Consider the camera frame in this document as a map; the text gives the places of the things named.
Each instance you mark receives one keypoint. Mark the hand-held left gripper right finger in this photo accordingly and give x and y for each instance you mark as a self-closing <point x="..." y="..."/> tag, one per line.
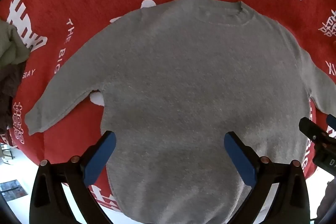
<point x="240" y="161"/>

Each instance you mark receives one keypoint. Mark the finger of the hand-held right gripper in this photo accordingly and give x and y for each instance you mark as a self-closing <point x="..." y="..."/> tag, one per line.
<point x="332" y="121"/>
<point x="312" y="129"/>

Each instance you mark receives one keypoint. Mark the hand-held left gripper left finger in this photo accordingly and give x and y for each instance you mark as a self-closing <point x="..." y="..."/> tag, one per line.
<point x="99" y="158"/>

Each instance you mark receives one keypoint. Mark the grey knit sweater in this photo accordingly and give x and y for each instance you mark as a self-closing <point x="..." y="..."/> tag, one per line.
<point x="199" y="87"/>

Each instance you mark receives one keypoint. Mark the person's right forearm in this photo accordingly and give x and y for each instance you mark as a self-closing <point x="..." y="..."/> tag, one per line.
<point x="328" y="203"/>

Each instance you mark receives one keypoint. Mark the dark brown cloth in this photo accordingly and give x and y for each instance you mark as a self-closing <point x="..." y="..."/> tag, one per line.
<point x="8" y="92"/>

